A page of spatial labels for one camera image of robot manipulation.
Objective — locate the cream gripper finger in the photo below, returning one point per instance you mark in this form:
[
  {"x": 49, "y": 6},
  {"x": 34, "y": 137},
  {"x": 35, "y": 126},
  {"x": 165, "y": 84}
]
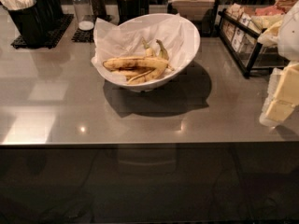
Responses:
[{"x": 275, "y": 112}]

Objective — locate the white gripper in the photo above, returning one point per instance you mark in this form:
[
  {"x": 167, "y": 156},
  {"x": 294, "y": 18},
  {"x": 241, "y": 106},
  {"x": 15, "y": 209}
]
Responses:
[{"x": 290, "y": 40}]

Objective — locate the white bowl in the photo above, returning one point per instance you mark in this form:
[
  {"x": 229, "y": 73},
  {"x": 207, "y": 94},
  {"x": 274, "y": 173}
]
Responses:
[{"x": 183, "y": 50}]

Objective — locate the middle yellow banana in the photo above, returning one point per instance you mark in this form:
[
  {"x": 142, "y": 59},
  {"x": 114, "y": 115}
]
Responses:
[{"x": 132, "y": 72}]

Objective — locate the white paper liner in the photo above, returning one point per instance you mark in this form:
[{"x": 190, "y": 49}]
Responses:
[{"x": 124, "y": 38}]

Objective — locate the black cup with stirrers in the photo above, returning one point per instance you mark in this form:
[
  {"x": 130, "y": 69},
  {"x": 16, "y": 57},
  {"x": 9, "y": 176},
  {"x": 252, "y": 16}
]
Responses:
[{"x": 130, "y": 9}]

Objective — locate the dark pepper shaker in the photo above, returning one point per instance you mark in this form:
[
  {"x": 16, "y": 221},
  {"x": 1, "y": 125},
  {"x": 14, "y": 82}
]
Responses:
[{"x": 99, "y": 9}]

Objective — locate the small black grid mat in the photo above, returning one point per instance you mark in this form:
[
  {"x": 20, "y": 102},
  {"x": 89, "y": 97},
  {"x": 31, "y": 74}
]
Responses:
[{"x": 85, "y": 32}]

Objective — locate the clear salt shaker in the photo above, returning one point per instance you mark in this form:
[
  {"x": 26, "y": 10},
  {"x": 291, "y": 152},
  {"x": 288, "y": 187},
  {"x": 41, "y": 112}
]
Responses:
[{"x": 83, "y": 14}]

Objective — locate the black grid mat left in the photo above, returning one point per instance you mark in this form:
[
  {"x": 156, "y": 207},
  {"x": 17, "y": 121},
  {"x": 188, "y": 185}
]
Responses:
[{"x": 52, "y": 38}]

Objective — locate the rear black cutlery cup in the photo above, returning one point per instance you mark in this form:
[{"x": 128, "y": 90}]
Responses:
[{"x": 50, "y": 11}]

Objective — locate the black cutlery cup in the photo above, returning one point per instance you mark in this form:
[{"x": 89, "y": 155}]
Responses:
[
  {"x": 29, "y": 25},
  {"x": 50, "y": 11}
]

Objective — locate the front black cutlery cup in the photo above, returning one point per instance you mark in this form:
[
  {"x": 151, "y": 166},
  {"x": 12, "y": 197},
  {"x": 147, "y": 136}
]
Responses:
[{"x": 29, "y": 25}]

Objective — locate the black wire condiment rack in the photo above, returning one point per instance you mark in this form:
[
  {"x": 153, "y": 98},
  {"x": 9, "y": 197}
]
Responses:
[{"x": 241, "y": 40}]

